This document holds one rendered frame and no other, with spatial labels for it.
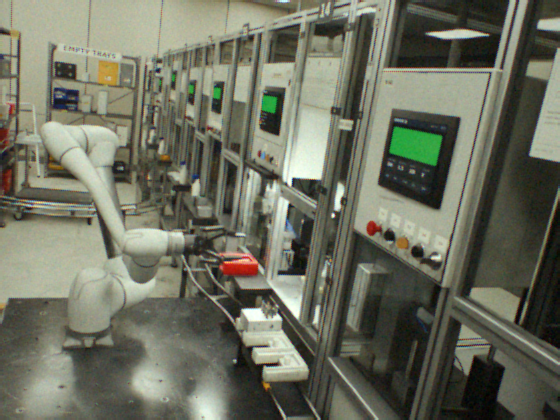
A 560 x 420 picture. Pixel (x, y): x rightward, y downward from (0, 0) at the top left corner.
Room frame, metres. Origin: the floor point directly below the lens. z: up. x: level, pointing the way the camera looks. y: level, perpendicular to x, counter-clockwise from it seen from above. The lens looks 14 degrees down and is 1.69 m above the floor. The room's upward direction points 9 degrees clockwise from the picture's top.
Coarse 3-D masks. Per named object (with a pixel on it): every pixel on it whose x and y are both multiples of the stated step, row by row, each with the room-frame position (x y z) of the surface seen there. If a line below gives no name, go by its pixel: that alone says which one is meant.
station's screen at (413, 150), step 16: (400, 128) 1.22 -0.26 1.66; (416, 128) 1.16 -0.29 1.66; (432, 128) 1.11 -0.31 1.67; (400, 144) 1.21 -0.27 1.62; (416, 144) 1.15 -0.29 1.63; (432, 144) 1.10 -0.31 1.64; (400, 160) 1.20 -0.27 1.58; (416, 160) 1.14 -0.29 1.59; (432, 160) 1.08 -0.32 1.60; (384, 176) 1.25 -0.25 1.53; (400, 176) 1.18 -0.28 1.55; (416, 176) 1.13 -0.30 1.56; (432, 176) 1.07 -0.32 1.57; (432, 192) 1.06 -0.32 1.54
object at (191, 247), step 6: (186, 234) 1.69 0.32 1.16; (198, 234) 1.70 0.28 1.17; (186, 240) 1.66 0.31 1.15; (192, 240) 1.67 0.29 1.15; (198, 240) 1.69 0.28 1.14; (186, 246) 1.65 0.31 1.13; (192, 246) 1.66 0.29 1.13; (198, 246) 1.70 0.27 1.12; (204, 246) 1.70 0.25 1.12; (186, 252) 1.66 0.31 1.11; (192, 252) 1.67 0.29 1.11; (198, 252) 1.70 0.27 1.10
